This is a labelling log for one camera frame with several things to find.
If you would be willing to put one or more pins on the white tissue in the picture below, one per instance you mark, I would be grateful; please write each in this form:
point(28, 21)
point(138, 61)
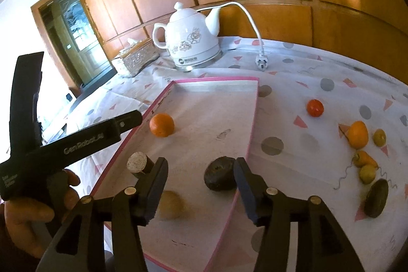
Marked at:
point(131, 42)

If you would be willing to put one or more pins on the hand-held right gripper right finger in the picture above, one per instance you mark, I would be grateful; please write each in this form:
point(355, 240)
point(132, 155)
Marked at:
point(247, 192)

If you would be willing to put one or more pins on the pink-rimmed shallow cardboard tray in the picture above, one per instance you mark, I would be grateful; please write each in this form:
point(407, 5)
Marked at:
point(207, 119)

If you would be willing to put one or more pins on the orange carrot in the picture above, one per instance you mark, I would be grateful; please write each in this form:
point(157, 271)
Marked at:
point(365, 159)

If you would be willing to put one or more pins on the orange tangerine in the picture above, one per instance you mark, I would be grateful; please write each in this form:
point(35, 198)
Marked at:
point(162, 125)
point(357, 135)

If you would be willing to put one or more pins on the person's left hand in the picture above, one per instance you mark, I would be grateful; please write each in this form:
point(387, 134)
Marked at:
point(25, 214)

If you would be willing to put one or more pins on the dark brown round fruit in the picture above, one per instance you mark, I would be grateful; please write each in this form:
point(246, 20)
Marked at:
point(220, 174)

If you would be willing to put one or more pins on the wooden door with glass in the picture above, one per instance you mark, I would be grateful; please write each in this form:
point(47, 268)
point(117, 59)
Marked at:
point(68, 36)

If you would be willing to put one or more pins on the dark green avocado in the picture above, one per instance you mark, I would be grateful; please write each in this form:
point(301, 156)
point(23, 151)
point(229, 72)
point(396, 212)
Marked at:
point(376, 198)

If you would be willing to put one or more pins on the small tan round fruit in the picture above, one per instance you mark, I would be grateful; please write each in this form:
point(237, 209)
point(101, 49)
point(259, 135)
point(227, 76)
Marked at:
point(172, 206)

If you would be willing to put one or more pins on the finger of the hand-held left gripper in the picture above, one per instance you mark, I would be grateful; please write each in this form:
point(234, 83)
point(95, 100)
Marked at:
point(130, 123)

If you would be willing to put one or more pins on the red tomato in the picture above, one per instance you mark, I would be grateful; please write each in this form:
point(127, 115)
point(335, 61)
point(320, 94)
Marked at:
point(315, 108)

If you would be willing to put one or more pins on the white patterned tablecloth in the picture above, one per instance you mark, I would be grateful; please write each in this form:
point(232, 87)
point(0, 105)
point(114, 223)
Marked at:
point(287, 93)

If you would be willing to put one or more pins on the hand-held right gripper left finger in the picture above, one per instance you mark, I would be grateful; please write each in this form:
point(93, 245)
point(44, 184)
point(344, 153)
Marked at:
point(154, 192)

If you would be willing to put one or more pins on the white ceramic electric kettle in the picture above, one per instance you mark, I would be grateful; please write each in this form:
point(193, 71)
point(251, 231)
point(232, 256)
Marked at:
point(188, 36)

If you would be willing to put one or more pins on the silver embossed tissue box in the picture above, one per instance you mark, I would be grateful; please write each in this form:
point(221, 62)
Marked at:
point(137, 63)

